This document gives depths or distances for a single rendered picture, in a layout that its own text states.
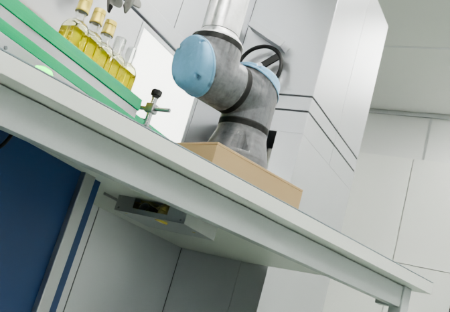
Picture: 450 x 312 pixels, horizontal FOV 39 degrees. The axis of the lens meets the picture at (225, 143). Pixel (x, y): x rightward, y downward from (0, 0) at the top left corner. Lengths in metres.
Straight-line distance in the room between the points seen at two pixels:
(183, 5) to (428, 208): 3.25
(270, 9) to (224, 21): 1.44
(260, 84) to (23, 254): 0.64
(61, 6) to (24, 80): 0.86
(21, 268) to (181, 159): 0.49
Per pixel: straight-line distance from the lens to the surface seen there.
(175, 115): 2.32
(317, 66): 2.59
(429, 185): 5.22
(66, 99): 1.05
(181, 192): 1.25
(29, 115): 1.07
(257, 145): 1.38
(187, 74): 1.33
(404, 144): 5.87
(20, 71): 1.02
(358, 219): 5.25
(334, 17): 2.70
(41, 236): 1.51
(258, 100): 1.41
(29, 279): 1.52
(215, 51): 1.34
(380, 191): 5.28
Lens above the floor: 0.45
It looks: 16 degrees up
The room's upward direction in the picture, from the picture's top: 16 degrees clockwise
